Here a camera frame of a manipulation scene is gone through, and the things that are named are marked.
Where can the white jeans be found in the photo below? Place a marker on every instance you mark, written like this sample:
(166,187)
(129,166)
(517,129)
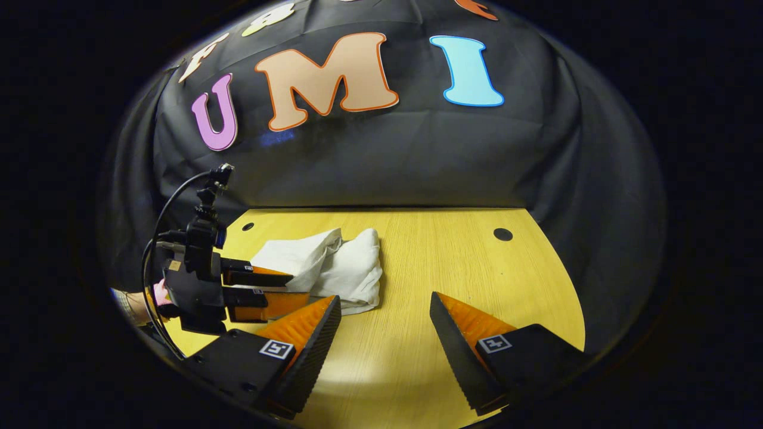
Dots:
(340,268)

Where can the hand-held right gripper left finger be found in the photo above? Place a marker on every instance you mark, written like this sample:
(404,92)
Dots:
(313,354)

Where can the black backdrop cloth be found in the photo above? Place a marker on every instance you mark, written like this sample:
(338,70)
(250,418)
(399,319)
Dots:
(387,167)

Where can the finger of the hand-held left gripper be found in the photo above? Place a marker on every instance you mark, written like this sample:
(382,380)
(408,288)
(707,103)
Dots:
(250,301)
(253,275)

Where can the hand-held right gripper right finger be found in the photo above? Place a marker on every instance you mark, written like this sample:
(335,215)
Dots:
(456,351)

